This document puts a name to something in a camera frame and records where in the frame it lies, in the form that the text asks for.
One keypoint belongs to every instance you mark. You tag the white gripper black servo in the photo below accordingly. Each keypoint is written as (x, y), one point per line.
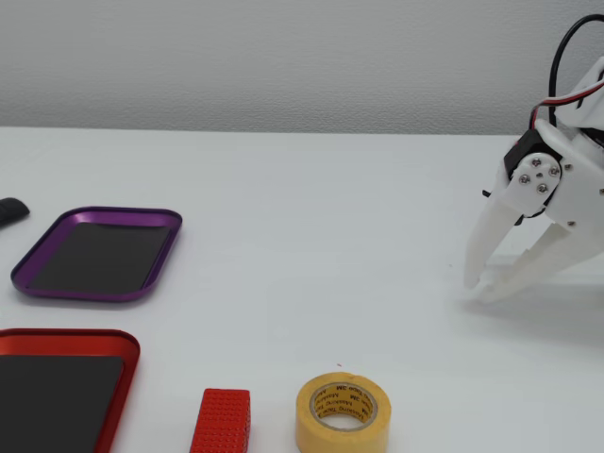
(577, 189)

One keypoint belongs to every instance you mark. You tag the yellow masking tape roll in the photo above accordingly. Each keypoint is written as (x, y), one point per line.
(311, 424)

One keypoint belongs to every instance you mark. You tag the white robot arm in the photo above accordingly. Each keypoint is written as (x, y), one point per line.
(590, 94)

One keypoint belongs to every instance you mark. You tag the red studded block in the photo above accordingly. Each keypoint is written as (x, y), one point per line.
(222, 420)

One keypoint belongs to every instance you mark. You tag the purple metal tray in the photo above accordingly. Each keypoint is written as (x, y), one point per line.
(99, 255)

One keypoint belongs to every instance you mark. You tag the red metal tray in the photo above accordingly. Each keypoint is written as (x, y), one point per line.
(56, 401)

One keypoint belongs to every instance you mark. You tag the black ribbed object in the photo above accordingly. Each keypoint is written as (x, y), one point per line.
(11, 210)

